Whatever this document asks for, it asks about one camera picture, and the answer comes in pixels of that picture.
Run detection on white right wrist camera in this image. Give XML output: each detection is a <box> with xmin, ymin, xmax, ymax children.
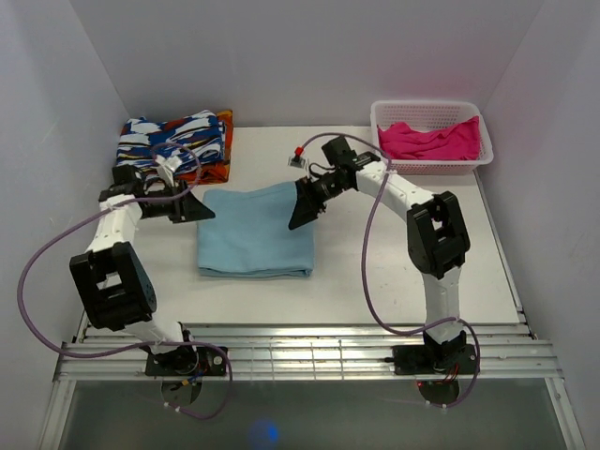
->
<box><xmin>288</xmin><ymin>146</ymin><xmax>308</xmax><ymax>170</ymax></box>

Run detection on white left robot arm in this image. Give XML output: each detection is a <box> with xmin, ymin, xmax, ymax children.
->
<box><xmin>69</xmin><ymin>165</ymin><xmax>216</xmax><ymax>375</ymax></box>

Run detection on light blue trousers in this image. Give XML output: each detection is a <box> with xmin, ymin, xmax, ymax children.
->
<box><xmin>197</xmin><ymin>182</ymin><xmax>315</xmax><ymax>278</ymax></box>

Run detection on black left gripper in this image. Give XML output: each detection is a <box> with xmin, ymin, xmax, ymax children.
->
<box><xmin>140</xmin><ymin>180</ymin><xmax>215</xmax><ymax>224</ymax></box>

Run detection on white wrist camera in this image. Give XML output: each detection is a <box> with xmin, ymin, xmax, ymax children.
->
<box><xmin>155</xmin><ymin>155</ymin><xmax>183</xmax><ymax>187</ymax></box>
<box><xmin>288</xmin><ymin>146</ymin><xmax>308</xmax><ymax>170</ymax></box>

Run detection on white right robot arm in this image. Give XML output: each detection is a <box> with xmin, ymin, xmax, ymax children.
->
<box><xmin>289</xmin><ymin>133</ymin><xmax>478</xmax><ymax>376</ymax></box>

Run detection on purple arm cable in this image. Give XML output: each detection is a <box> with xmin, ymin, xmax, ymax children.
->
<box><xmin>17</xmin><ymin>142</ymin><xmax>234</xmax><ymax>421</ymax></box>
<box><xmin>294</xmin><ymin>132</ymin><xmax>480</xmax><ymax>408</ymax></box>

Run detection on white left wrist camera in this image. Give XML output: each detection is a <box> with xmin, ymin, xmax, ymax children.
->
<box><xmin>155</xmin><ymin>155</ymin><xmax>183</xmax><ymax>187</ymax></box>

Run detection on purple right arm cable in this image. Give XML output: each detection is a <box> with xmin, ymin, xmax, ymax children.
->
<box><xmin>294</xmin><ymin>132</ymin><xmax>480</xmax><ymax>408</ymax></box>

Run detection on blue white patterned folded trousers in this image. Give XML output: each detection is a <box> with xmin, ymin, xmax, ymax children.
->
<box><xmin>115</xmin><ymin>110</ymin><xmax>233</xmax><ymax>185</ymax></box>

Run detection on pink trousers in basket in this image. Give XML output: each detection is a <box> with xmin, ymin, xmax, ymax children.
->
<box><xmin>378</xmin><ymin>116</ymin><xmax>481</xmax><ymax>161</ymax></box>

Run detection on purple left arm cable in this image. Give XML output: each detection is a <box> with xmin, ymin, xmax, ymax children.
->
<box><xmin>17</xmin><ymin>142</ymin><xmax>234</xmax><ymax>421</ymax></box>

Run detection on white plastic basket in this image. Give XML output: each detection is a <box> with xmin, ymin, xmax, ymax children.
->
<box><xmin>370</xmin><ymin>100</ymin><xmax>493</xmax><ymax>175</ymax></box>

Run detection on aluminium table edge rail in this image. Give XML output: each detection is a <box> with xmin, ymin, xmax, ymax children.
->
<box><xmin>38</xmin><ymin>322</ymin><xmax>585</xmax><ymax>449</ymax></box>

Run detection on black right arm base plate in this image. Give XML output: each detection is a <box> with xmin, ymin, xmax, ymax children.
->
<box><xmin>392</xmin><ymin>344</ymin><xmax>477</xmax><ymax>375</ymax></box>

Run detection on orange folded trousers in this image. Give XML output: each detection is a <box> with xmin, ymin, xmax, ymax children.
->
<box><xmin>177</xmin><ymin>110</ymin><xmax>233</xmax><ymax>185</ymax></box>

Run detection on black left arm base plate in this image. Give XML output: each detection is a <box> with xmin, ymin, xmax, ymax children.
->
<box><xmin>143</xmin><ymin>346</ymin><xmax>228</xmax><ymax>378</ymax></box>

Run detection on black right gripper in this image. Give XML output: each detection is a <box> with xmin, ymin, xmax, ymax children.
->
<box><xmin>287</xmin><ymin>172</ymin><xmax>349</xmax><ymax>231</ymax></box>

